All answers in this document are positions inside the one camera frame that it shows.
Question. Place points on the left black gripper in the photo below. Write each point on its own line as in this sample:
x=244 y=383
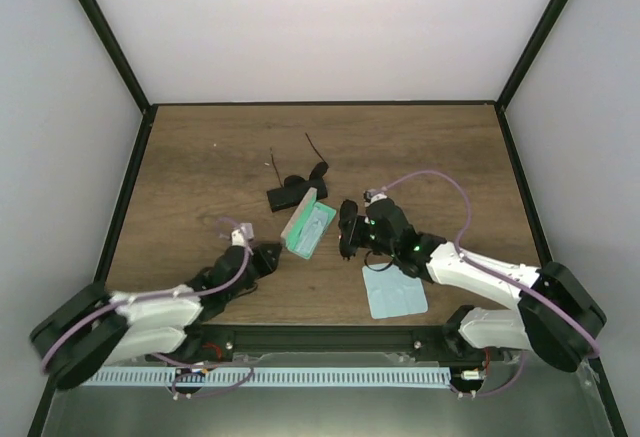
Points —
x=269 y=263

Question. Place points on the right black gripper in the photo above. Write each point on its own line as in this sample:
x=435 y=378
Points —
x=359 y=222

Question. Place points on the grey glasses case green lining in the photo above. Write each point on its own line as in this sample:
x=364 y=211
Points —
x=291 y=232

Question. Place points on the light blue cloth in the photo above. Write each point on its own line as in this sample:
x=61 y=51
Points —
x=390 y=293
x=312 y=231

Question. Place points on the gold-trimmed black sunglasses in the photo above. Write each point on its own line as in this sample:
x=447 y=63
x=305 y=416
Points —
x=348 y=214

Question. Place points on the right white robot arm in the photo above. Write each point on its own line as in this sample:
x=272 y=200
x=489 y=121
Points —
x=545 y=310

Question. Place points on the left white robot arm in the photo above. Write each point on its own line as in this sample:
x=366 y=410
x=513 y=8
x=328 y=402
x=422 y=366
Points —
x=96 y=327

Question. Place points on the round black sunglasses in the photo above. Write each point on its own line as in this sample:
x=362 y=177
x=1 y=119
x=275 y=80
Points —
x=298 y=168

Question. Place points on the black geometric glasses case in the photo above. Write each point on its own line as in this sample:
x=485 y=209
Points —
x=286 y=197

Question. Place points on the grey metal front plate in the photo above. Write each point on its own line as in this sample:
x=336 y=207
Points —
x=541 y=402

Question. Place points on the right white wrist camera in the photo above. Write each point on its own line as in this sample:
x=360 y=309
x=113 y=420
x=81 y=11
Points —
x=371 y=196

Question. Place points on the black aluminium frame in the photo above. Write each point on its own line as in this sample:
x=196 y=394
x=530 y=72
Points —
x=320 y=337

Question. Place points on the white slotted cable duct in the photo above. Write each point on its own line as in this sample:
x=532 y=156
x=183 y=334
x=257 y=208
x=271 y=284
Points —
x=272 y=377

